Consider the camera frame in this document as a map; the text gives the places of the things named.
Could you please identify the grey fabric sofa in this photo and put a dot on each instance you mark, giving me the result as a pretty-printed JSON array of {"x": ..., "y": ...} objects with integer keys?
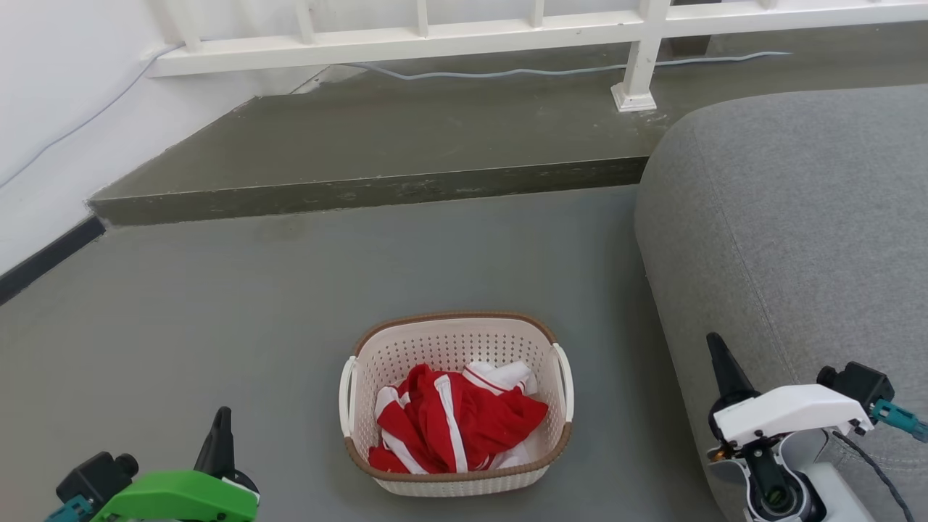
[{"x": 797, "y": 217}]

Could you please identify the cream perforated laundry basket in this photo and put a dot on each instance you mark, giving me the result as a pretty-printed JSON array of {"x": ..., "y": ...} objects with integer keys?
[{"x": 442, "y": 348}]

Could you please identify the white railing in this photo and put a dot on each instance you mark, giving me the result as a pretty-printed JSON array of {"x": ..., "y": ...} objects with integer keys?
[{"x": 435, "y": 36}]

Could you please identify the white garment red trim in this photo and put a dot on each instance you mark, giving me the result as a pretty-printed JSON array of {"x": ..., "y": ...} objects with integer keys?
[{"x": 500, "y": 377}]

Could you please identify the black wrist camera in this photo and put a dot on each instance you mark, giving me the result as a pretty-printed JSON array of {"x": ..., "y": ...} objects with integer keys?
[
  {"x": 94, "y": 475},
  {"x": 859, "y": 384}
]

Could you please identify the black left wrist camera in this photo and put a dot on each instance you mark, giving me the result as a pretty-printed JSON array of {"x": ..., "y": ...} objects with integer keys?
[{"x": 94, "y": 475}]

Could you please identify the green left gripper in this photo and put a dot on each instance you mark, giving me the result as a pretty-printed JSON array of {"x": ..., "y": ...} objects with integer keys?
[{"x": 181, "y": 500}]

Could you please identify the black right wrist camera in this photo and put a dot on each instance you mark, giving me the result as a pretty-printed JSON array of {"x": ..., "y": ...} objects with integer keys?
[{"x": 859, "y": 384}]

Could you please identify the teal camera plug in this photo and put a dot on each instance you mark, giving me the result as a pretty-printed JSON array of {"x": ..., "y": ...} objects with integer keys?
[
  {"x": 69, "y": 511},
  {"x": 899, "y": 418}
]

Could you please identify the teal left camera plug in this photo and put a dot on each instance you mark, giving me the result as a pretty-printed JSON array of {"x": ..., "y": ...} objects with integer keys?
[{"x": 69, "y": 511}]

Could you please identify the red white striped garment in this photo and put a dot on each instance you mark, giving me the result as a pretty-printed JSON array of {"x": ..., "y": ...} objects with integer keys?
[{"x": 464, "y": 428}]

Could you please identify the raised concrete step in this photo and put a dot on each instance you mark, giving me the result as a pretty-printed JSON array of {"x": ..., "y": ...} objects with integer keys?
[{"x": 435, "y": 130}]

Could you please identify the teal right camera plug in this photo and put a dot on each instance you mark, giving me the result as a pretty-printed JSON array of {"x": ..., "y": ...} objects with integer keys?
[{"x": 899, "y": 418}]

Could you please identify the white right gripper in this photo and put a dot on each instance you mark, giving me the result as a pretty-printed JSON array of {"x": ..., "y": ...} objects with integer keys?
[{"x": 790, "y": 409}]

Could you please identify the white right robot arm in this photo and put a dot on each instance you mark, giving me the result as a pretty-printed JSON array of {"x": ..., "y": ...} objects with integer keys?
[{"x": 841, "y": 500}]

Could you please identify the black baseboard strip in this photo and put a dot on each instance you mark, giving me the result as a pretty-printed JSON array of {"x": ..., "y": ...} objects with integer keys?
[{"x": 43, "y": 262}]

